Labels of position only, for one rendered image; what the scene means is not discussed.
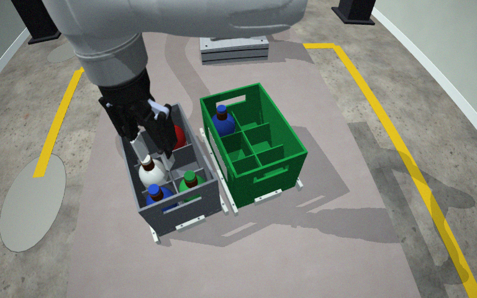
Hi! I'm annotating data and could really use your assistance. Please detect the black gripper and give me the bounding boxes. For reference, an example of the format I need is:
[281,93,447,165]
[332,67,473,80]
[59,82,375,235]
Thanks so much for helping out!
[98,67,178,171]

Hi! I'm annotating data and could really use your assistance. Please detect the red bottle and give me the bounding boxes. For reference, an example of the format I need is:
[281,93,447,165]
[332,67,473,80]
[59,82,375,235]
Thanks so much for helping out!
[173,124,187,150]

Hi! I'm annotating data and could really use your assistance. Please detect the white bottle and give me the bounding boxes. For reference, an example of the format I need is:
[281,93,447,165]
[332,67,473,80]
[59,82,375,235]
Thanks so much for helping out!
[139,155,171,189]

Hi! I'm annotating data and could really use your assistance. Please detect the green plastic crate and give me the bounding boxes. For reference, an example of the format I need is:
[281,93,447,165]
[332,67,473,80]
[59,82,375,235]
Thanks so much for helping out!
[202,90,308,208]

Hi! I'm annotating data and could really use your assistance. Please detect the blue plastic bottle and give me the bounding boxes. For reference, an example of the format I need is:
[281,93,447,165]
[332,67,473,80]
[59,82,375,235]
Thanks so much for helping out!
[212,105,235,137]
[146,184,179,212]

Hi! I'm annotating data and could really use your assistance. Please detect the grey divided crate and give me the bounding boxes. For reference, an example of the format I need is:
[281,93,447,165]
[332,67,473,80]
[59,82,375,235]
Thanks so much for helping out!
[119,112,222,237]

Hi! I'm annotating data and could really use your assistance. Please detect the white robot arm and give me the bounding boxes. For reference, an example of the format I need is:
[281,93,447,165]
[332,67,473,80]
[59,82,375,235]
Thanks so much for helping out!
[42,0,308,87]

